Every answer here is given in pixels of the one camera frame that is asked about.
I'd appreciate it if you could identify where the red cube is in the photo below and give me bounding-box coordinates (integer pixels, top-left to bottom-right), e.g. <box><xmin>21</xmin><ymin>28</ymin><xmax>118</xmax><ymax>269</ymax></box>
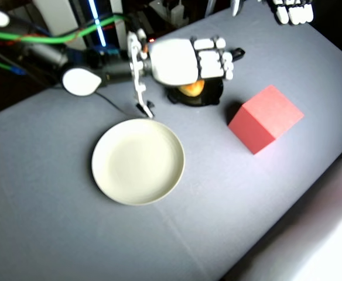
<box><xmin>228</xmin><ymin>84</ymin><xmax>305</xmax><ymax>155</ymax></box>

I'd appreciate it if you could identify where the narrow white post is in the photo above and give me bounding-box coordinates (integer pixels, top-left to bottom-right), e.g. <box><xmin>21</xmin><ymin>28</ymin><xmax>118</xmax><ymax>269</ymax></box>
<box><xmin>111</xmin><ymin>0</ymin><xmax>128</xmax><ymax>39</ymax></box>

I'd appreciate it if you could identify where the blue light strip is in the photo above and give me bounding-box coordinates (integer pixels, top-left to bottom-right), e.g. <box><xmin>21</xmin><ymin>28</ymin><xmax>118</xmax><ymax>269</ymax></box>
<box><xmin>87</xmin><ymin>0</ymin><xmax>107</xmax><ymax>47</ymax></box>

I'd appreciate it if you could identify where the thin black cable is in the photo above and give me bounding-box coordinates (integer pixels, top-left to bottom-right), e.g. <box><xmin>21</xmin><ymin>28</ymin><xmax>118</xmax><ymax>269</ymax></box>
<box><xmin>95</xmin><ymin>91</ymin><xmax>138</xmax><ymax>117</ymax></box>

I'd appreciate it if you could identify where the grey tablecloth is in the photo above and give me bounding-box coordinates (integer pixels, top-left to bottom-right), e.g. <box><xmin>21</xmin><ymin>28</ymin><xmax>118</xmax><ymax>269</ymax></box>
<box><xmin>0</xmin><ymin>5</ymin><xmax>342</xmax><ymax>281</ymax></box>

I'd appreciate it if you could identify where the cream round plate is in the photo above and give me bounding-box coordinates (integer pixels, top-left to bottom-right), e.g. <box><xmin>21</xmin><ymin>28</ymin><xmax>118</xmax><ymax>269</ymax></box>
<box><xmin>91</xmin><ymin>118</ymin><xmax>186</xmax><ymax>206</ymax></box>

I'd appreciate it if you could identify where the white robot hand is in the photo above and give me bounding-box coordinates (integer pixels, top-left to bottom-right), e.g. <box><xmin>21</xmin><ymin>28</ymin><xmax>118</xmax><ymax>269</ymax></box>
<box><xmin>147</xmin><ymin>35</ymin><xmax>246</xmax><ymax>88</ymax></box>
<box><xmin>231</xmin><ymin>0</ymin><xmax>315</xmax><ymax>26</ymax></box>

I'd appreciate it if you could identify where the golden bread roll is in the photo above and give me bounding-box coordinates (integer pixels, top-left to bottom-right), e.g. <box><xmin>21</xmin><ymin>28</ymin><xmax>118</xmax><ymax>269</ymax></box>
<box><xmin>179</xmin><ymin>79</ymin><xmax>206</xmax><ymax>97</ymax></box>

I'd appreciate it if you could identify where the wide white cabinet panel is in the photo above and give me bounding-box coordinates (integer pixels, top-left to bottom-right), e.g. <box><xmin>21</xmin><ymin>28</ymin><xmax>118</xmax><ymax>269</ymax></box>
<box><xmin>32</xmin><ymin>0</ymin><xmax>87</xmax><ymax>33</ymax></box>

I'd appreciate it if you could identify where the small white box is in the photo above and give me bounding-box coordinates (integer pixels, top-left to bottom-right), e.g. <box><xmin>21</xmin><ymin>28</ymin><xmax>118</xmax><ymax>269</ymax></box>
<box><xmin>170</xmin><ymin>0</ymin><xmax>190</xmax><ymax>28</ymax></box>

